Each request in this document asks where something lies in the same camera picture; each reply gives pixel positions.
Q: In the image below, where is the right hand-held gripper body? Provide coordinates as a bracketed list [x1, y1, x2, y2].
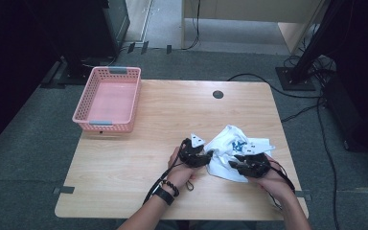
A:
[239, 143, 272, 177]

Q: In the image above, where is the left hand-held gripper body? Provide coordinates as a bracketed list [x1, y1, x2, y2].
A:
[178, 133, 209, 169]

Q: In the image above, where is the white shirt with blue print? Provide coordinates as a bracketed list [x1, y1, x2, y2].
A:
[203, 124, 276, 184]

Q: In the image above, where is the pink plastic basket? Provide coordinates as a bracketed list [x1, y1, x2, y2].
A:
[72, 66, 142, 134]

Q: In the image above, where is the person's left hand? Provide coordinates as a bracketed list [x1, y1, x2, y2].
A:
[164, 147, 199, 190]

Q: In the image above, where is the person's right hand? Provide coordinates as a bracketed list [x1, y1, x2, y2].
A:
[247, 153, 293, 197]

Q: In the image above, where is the black wrist watch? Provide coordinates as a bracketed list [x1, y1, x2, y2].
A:
[151, 185, 175, 206]

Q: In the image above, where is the grey tape strip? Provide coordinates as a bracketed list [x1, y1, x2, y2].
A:
[295, 190, 312, 201]
[52, 186, 76, 196]

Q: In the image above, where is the black stand base with pole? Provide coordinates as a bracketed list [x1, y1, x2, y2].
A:
[275, 0, 358, 92]

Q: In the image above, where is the black box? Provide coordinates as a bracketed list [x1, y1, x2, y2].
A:
[323, 71, 368, 156]

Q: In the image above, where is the light wooden cabinet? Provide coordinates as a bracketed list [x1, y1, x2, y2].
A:
[181, 0, 331, 56]

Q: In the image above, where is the black floor plate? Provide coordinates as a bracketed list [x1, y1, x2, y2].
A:
[39, 60, 66, 90]

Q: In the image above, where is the black cabinet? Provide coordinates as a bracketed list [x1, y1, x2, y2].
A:
[22, 0, 131, 63]

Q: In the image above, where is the right hand-held gripper black cable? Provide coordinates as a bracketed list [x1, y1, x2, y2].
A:
[266, 158, 297, 212]

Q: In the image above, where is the hand-held gripper black cable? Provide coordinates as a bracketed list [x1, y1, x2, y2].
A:
[266, 158, 297, 212]
[142, 137, 190, 206]

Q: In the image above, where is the dark bead bracelet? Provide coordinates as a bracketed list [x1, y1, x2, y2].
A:
[161, 179, 180, 197]

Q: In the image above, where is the left hand-held gripper black cable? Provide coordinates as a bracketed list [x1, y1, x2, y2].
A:
[142, 137, 190, 206]

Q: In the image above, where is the short black floor cable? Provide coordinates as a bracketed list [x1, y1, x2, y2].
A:
[281, 103, 321, 124]

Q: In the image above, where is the thin black floor cable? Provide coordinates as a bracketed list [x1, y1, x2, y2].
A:
[315, 95, 340, 230]

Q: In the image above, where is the long black floor cable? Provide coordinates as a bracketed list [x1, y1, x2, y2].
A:
[226, 73, 324, 100]

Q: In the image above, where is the tangle of black cables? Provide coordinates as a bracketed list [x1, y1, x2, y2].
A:
[283, 53, 337, 82]

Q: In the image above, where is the black hanging cable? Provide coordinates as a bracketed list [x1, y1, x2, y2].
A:
[182, 0, 203, 51]

